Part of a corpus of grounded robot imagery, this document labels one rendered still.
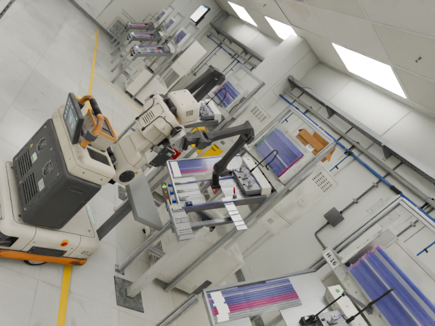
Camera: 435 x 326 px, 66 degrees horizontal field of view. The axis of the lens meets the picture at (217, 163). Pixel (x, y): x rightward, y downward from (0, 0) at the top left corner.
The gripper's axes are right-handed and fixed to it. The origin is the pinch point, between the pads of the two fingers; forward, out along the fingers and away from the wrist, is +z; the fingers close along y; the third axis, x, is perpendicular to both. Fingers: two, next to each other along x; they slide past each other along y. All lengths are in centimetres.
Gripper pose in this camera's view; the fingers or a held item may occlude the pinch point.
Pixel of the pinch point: (214, 193)
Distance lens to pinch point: 267.7
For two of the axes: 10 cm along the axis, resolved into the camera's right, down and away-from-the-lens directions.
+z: -0.7, 8.5, 5.1
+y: -2.5, -5.1, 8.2
